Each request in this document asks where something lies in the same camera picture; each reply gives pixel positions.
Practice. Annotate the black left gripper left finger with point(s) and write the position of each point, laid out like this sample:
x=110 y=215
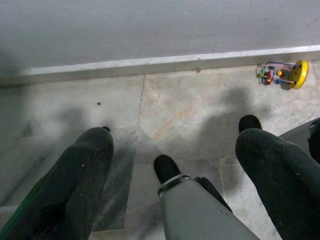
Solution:
x=65 y=185

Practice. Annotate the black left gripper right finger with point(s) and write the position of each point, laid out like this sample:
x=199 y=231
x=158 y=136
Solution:
x=282 y=180

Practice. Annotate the silver robot right leg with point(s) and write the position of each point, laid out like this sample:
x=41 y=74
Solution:
x=250 y=122

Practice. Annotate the silver robot leg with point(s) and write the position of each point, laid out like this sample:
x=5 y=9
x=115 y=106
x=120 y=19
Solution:
x=190 y=212
x=250 y=122

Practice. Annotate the silver robot left leg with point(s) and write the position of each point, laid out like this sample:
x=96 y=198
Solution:
x=190 y=212

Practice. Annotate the colourful bead maze toy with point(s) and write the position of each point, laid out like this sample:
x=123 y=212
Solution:
x=301 y=72

